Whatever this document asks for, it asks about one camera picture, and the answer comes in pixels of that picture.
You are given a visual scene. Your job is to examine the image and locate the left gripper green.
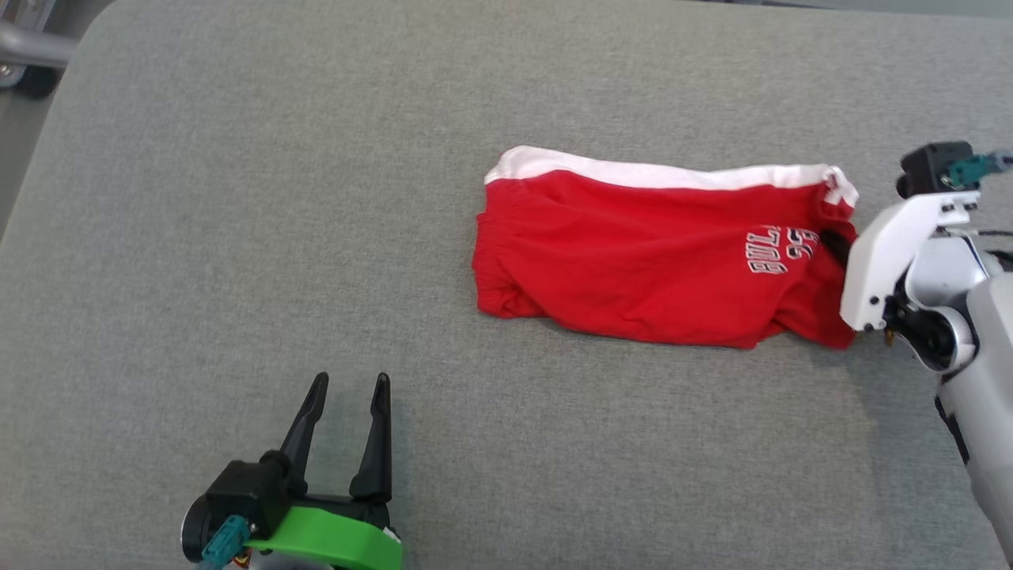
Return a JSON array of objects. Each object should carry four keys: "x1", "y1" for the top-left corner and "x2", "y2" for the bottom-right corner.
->
[{"x1": 245, "y1": 371, "x2": 404, "y2": 570}]

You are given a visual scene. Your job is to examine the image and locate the right camera cable teal plug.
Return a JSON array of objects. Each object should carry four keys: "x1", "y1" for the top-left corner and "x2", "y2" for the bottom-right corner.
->
[{"x1": 945, "y1": 150, "x2": 1013, "y2": 189}]

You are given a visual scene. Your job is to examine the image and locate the camera cable teal plug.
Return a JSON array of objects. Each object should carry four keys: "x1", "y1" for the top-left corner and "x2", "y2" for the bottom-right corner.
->
[
  {"x1": 945, "y1": 150, "x2": 1013, "y2": 189},
  {"x1": 201, "y1": 514, "x2": 254, "y2": 570}
]

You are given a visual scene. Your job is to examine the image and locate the red shorts with white band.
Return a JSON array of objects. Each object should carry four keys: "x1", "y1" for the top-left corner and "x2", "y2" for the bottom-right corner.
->
[{"x1": 472, "y1": 145, "x2": 860, "y2": 351}]

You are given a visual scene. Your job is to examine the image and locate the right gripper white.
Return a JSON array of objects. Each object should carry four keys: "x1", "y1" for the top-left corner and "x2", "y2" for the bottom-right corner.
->
[{"x1": 821, "y1": 192, "x2": 981, "y2": 333}]

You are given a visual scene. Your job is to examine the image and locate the grey metal tube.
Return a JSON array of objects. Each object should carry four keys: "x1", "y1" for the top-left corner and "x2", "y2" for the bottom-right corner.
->
[{"x1": 0, "y1": 22, "x2": 78, "y2": 70}]

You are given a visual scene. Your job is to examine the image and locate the left camera cable teal plug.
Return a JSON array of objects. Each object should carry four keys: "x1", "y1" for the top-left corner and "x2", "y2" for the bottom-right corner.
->
[{"x1": 201, "y1": 514, "x2": 254, "y2": 570}]

